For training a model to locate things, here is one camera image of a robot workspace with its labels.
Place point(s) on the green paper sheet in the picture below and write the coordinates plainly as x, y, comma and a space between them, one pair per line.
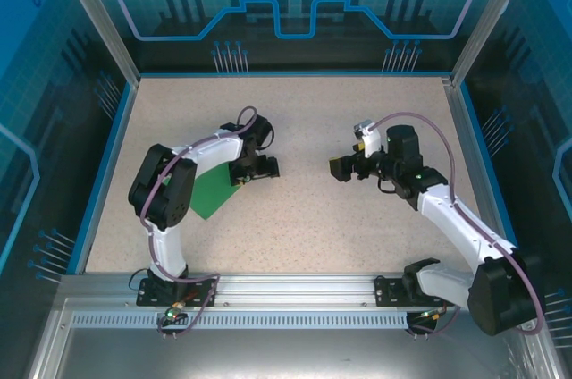
212, 196

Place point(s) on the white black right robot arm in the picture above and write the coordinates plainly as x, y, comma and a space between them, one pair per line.
447, 209

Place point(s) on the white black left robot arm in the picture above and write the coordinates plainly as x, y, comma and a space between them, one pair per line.
167, 249

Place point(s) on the steel sheet panel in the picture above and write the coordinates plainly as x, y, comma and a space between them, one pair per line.
286, 352

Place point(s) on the aluminium side rail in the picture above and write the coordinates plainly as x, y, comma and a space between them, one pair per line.
465, 128

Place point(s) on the aluminium mounting rail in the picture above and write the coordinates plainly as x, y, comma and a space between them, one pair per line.
290, 289

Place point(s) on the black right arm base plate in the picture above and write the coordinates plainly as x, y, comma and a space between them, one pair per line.
386, 292

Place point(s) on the aluminium frame post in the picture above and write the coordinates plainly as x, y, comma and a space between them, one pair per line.
491, 17
99, 17

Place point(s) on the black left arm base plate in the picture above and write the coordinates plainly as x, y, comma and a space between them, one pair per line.
147, 299

